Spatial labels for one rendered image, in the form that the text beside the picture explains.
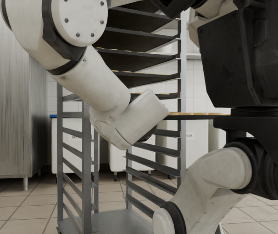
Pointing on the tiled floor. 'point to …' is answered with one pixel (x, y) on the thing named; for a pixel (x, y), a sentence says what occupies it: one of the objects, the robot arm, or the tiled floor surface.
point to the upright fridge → (11, 103)
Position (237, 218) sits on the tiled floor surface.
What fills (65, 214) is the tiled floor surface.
